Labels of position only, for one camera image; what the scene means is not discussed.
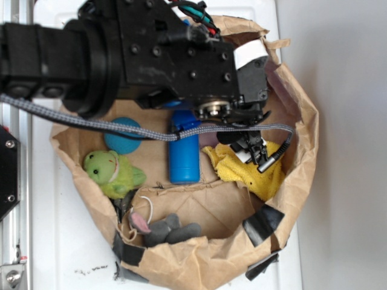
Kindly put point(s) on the aluminium frame rail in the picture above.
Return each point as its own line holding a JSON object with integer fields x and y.
{"x": 13, "y": 270}

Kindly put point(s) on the blue textured ball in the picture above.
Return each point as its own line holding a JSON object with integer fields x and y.
{"x": 120, "y": 144}

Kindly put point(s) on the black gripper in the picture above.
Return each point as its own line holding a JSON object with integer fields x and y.
{"x": 169, "y": 63}

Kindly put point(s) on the blue plastic bottle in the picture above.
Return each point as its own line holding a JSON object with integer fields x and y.
{"x": 184, "y": 156}

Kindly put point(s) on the crumpled brown paper bag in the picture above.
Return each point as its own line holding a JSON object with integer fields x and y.
{"x": 238, "y": 230}

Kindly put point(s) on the yellow microfibre cloth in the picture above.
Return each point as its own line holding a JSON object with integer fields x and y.
{"x": 230, "y": 168}

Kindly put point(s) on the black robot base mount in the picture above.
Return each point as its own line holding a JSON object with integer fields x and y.
{"x": 10, "y": 172}

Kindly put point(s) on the grey plush mouse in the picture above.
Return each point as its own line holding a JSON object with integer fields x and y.
{"x": 168, "y": 230}

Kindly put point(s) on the green plush toy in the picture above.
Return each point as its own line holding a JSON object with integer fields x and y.
{"x": 113, "y": 172}

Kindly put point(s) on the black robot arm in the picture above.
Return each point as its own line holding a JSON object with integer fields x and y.
{"x": 81, "y": 64}

